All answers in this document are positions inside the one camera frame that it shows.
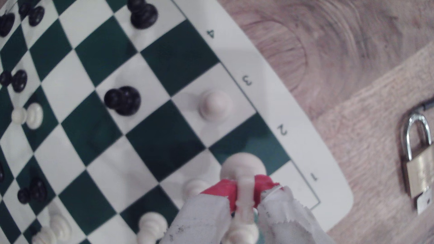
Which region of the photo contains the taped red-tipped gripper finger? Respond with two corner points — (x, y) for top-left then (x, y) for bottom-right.
(159, 179), (238, 244)
(254, 174), (335, 244)

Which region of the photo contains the white chess knight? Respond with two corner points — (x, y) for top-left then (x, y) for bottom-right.
(220, 152), (268, 244)

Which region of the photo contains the white chess pawn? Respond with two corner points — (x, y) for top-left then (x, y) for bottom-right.
(199, 90), (233, 122)
(182, 179), (211, 201)
(137, 212), (168, 244)
(11, 103), (44, 130)

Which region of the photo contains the green white chess mat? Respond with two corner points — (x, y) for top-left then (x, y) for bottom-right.
(0, 0), (355, 244)

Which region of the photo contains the black chess pawn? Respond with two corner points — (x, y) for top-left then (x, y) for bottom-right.
(127, 0), (159, 30)
(0, 69), (28, 93)
(19, 3), (45, 27)
(17, 178), (48, 204)
(104, 86), (142, 116)

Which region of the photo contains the white chess bishop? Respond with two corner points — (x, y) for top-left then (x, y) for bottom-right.
(32, 203), (72, 244)

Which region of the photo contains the black chess bishop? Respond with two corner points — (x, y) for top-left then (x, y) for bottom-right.
(0, 13), (16, 37)

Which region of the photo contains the brass padlock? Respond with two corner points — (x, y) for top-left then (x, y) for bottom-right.
(400, 98), (434, 216)

